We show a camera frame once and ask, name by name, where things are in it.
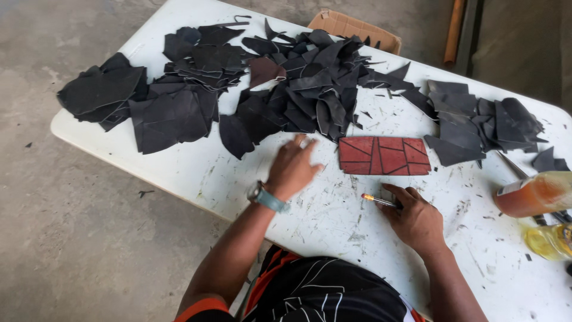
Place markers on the person's right hand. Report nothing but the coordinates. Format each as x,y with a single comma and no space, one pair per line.
415,219

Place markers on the person's left hand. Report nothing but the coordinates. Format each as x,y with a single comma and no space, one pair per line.
289,172

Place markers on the person's right fingers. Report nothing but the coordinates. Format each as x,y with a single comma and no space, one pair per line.
395,196

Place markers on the silver pen with orange tip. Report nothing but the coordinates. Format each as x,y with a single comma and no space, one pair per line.
380,201

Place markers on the red patterned template board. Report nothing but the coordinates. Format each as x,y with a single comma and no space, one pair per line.
384,155

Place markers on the small heap of grey leather pieces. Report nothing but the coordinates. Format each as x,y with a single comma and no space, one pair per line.
478,123

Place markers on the black and orange shirt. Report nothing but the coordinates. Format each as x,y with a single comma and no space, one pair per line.
321,290

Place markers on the teal wrist watch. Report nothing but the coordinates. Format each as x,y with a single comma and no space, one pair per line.
267,198

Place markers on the metal scissors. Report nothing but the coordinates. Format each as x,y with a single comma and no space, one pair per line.
531,188

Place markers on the orange liquid plastic bottle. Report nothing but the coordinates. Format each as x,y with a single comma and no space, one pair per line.
534,194

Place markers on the black leather piece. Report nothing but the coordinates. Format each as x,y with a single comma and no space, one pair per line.
548,161

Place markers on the yellow liquid plastic bottle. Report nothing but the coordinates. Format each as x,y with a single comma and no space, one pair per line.
549,241

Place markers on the brown cardboard box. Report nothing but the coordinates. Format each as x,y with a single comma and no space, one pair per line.
353,29

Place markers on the orange pipe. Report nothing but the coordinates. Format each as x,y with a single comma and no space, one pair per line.
453,31

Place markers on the brown leather piece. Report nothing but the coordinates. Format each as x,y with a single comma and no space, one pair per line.
264,70

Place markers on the heap of black leather pieces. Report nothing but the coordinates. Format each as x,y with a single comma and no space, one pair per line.
223,85

